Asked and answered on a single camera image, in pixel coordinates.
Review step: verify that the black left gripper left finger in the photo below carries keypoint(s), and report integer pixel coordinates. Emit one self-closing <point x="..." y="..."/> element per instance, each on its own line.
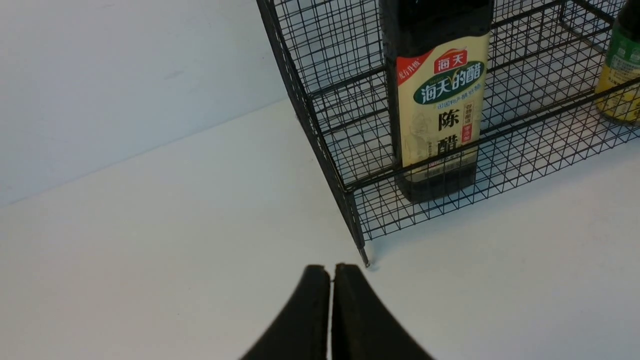
<point x="300" y="330"/>

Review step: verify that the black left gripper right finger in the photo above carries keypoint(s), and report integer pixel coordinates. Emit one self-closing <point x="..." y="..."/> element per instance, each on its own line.
<point x="362" y="328"/>

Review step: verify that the dark vinegar bottle gold cap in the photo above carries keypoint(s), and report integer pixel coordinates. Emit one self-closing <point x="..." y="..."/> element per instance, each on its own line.
<point x="436" y="56"/>

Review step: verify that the oyster sauce bottle yellow cap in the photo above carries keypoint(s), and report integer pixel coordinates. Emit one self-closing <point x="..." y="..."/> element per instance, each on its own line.
<point x="622" y="65"/>

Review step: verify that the black wire mesh shelf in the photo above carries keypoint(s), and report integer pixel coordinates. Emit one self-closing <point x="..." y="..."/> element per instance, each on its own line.
<point x="540" y="111"/>

